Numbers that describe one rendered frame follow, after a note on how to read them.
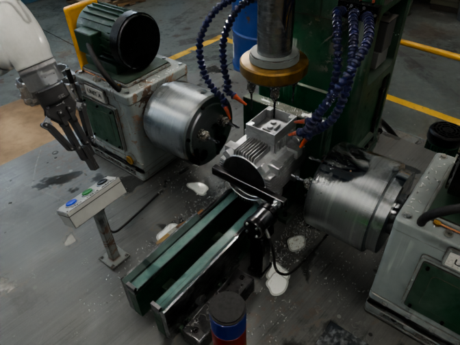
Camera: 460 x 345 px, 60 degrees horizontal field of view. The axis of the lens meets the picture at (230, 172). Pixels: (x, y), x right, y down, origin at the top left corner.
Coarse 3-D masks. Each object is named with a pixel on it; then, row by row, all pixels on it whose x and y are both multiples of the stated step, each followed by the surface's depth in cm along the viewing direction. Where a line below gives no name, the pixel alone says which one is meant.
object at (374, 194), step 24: (336, 144) 104; (336, 168) 98; (360, 168) 97; (384, 168) 96; (312, 192) 100; (336, 192) 97; (360, 192) 94; (384, 192) 93; (408, 192) 107; (312, 216) 103; (336, 216) 98; (360, 216) 94; (384, 216) 92; (360, 240) 97; (384, 240) 106
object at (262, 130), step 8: (264, 112) 121; (272, 112) 122; (280, 112) 121; (256, 120) 119; (264, 120) 122; (272, 120) 118; (280, 120) 122; (288, 120) 118; (248, 128) 116; (256, 128) 114; (264, 128) 117; (272, 128) 116; (280, 128) 119; (288, 128) 116; (248, 136) 118; (256, 136) 116; (264, 136) 114; (272, 136) 112; (280, 136) 114; (288, 136) 118; (272, 144) 113; (280, 144) 116; (272, 152) 115
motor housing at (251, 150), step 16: (240, 144) 115; (256, 144) 115; (288, 144) 119; (224, 160) 119; (240, 160) 126; (256, 160) 111; (288, 160) 116; (304, 160) 125; (256, 176) 128; (272, 176) 112; (288, 176) 120; (240, 192) 123
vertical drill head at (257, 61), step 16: (272, 0) 91; (288, 0) 91; (272, 16) 93; (288, 16) 94; (272, 32) 95; (288, 32) 96; (256, 48) 104; (272, 48) 98; (288, 48) 99; (240, 64) 103; (256, 64) 101; (272, 64) 99; (288, 64) 99; (304, 64) 101; (256, 80) 100; (272, 80) 99; (288, 80) 99; (272, 96) 104
